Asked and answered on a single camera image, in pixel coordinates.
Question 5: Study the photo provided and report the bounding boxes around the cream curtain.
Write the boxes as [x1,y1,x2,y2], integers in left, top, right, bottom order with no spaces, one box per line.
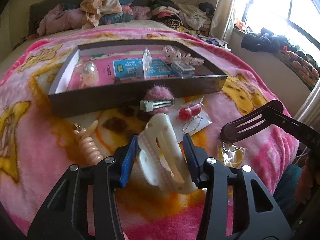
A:
[209,0,236,43]

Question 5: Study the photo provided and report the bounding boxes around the peach spiral hair clip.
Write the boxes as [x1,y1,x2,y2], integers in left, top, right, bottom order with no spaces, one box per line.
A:
[73,120,104,166]

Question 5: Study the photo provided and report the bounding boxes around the small grey clip pack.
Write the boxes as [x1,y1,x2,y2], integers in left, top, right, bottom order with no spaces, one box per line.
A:
[171,61,195,77]

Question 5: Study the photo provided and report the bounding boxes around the window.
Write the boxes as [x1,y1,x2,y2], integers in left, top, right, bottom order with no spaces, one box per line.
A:
[235,0,319,59]

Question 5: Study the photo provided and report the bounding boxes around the sheer dotted ribbon bow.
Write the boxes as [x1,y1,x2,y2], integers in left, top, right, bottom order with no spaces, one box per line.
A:
[162,45,204,66]

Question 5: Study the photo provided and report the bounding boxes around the shallow dark cardboard box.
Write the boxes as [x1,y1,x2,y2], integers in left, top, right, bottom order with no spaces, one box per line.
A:
[48,40,227,118]

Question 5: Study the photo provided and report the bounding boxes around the pile of clothes right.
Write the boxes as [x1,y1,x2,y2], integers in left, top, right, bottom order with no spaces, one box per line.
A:
[150,0,228,50]

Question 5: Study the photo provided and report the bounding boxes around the pink fluffy pompom hair clip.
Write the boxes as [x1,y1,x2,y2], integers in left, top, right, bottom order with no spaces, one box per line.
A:
[140,85,174,115]

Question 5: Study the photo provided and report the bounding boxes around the yellow hoop earrings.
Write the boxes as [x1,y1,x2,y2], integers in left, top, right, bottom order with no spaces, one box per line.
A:
[217,140,249,168]

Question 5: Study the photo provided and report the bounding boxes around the clear bag with trinket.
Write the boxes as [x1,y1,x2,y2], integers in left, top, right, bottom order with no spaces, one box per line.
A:
[75,61,99,88]

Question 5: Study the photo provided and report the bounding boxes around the blue booklet in box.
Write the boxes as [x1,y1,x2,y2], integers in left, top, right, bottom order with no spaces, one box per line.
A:
[113,59,171,79]

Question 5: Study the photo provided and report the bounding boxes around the white large hair claw clip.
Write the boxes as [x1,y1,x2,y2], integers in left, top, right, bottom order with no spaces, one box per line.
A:
[137,113,196,194]

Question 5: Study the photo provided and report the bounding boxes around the dark garment on windowsill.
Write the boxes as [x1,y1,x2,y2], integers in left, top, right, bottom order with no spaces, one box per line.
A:
[240,27,320,86]

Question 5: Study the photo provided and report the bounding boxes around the pile of pink floral bedding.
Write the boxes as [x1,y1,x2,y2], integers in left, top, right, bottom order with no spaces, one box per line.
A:
[29,0,150,37]

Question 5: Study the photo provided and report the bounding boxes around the red ball earrings card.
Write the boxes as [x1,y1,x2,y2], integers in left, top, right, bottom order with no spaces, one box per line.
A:
[167,97,212,137]

